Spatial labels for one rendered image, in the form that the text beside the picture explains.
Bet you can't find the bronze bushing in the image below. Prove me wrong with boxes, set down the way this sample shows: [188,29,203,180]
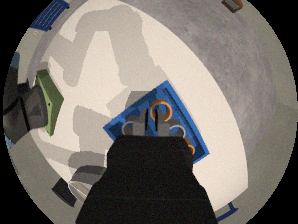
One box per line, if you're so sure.
[184,137,195,154]
[150,99,172,121]

